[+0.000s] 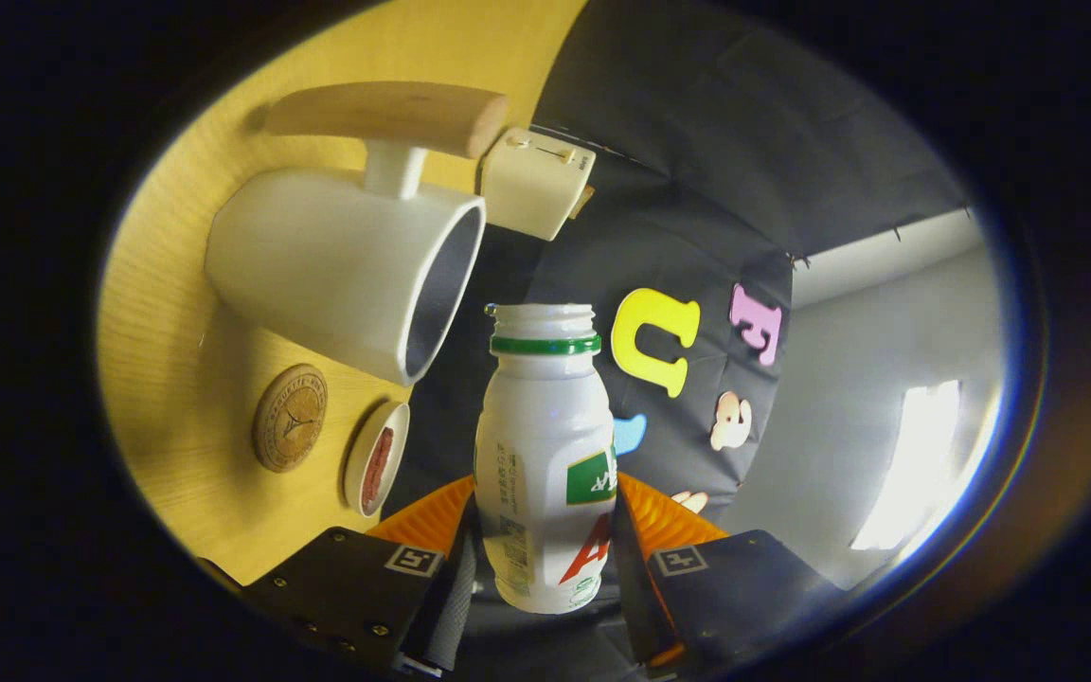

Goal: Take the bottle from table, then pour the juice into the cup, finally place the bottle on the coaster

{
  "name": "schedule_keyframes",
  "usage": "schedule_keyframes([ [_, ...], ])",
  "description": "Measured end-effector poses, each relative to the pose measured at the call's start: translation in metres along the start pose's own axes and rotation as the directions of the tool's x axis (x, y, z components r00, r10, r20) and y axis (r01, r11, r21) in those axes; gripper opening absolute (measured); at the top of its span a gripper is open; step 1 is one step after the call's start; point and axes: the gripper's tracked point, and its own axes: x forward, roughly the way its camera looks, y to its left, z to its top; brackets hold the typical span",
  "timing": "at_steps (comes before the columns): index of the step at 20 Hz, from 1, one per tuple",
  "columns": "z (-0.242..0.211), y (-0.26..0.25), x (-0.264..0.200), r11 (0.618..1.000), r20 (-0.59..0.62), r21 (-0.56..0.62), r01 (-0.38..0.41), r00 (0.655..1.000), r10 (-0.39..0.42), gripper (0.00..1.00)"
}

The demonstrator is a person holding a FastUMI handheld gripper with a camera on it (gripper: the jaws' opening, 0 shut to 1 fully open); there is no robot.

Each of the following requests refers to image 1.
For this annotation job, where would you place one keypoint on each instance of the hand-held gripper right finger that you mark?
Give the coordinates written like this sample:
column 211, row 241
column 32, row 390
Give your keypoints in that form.
column 635, row 616

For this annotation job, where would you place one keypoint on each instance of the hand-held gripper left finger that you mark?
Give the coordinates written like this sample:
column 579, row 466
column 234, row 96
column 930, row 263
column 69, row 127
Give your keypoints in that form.
column 451, row 606

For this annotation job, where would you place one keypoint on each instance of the white juice bottle green label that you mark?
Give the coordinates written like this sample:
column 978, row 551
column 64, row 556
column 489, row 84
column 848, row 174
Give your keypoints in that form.
column 536, row 436

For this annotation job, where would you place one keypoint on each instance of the round cork coaster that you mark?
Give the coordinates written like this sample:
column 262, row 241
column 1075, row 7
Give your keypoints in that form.
column 290, row 417

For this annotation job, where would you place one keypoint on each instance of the white round plate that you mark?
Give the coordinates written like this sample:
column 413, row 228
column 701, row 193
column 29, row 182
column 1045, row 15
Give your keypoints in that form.
column 352, row 488

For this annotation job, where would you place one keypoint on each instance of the reddish brown meat slices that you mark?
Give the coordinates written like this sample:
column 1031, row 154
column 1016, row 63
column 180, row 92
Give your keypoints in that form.
column 377, row 469

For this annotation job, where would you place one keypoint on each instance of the bright ceiling light panel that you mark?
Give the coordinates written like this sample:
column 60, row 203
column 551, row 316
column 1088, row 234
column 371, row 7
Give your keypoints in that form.
column 915, row 464

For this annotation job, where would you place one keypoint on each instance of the wooden table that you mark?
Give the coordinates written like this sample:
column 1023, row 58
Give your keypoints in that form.
column 176, row 426

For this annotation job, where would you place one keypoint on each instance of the brown bread slice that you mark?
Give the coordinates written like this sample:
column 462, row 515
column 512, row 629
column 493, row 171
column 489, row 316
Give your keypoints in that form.
column 582, row 202

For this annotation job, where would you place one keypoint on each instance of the cream toaster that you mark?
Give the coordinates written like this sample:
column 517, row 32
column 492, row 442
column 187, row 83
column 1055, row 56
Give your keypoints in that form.
column 531, row 185

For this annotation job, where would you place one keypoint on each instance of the black backdrop cloth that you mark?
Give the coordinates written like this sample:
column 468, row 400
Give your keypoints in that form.
column 678, row 142

